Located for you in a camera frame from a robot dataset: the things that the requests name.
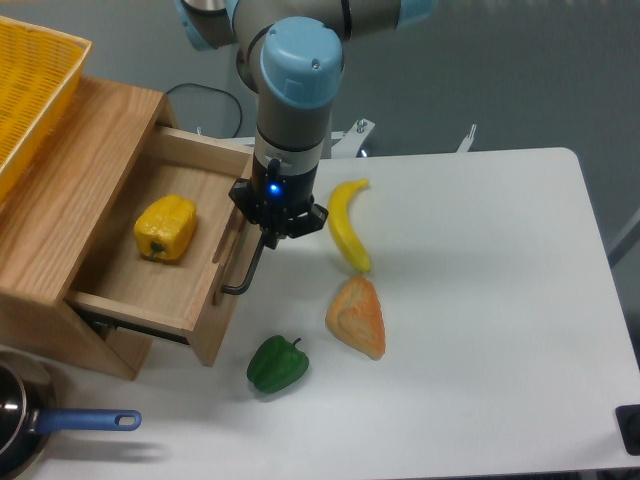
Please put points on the triangular pastry bread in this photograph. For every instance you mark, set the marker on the triangular pastry bread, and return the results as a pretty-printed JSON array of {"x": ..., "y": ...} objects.
[{"x": 355, "y": 318}]

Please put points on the yellow banana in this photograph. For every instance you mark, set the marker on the yellow banana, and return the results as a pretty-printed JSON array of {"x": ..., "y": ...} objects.
[{"x": 344, "y": 235}]

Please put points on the yellow plastic basket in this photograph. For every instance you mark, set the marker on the yellow plastic basket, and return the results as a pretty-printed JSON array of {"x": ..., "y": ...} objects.
[{"x": 40, "y": 71}]

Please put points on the green bell pepper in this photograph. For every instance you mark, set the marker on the green bell pepper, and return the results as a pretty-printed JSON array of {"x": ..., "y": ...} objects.
[{"x": 277, "y": 364}]

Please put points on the black corner device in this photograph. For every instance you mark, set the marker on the black corner device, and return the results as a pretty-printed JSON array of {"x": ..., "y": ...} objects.
[{"x": 628, "y": 417}]

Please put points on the yellow bell pepper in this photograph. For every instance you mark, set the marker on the yellow bell pepper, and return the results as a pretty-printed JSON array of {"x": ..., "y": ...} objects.
[{"x": 164, "y": 230}]

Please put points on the wooden drawer cabinet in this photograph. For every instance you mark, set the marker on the wooden drawer cabinet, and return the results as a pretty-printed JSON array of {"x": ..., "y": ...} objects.
[{"x": 54, "y": 215}]

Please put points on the blue handled frying pan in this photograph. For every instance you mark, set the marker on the blue handled frying pan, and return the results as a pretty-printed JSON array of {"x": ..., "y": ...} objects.
[{"x": 30, "y": 414}]

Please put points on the wooden top drawer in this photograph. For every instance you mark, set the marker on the wooden top drawer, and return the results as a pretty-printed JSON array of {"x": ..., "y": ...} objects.
[{"x": 183, "y": 300}]

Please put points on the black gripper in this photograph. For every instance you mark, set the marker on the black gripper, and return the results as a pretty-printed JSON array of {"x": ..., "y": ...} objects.
[{"x": 294, "y": 193}]

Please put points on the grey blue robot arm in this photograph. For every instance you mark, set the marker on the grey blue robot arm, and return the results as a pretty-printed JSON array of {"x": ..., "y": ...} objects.
[{"x": 291, "y": 56}]

